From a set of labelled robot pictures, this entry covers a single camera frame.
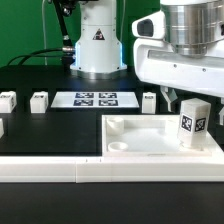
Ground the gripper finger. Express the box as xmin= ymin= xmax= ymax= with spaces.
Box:
xmin=219 ymin=97 xmax=224 ymax=125

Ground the white block at left edge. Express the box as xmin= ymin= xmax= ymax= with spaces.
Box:
xmin=0 ymin=118 xmax=4 ymax=139

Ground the black cable bundle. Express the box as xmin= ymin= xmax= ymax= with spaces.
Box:
xmin=6 ymin=48 xmax=73 ymax=67

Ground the white square table top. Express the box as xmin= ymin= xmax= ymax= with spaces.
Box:
xmin=102 ymin=115 xmax=215 ymax=157

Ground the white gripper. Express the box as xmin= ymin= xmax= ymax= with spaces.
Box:
xmin=134 ymin=38 xmax=224 ymax=112

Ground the white marker plate with tags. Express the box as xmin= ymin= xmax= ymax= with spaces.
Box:
xmin=51 ymin=92 xmax=139 ymax=108

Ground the white L-shaped obstacle fence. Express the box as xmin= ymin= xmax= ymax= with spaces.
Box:
xmin=0 ymin=141 xmax=224 ymax=183

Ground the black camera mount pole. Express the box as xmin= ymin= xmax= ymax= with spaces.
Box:
xmin=48 ymin=0 xmax=78 ymax=70

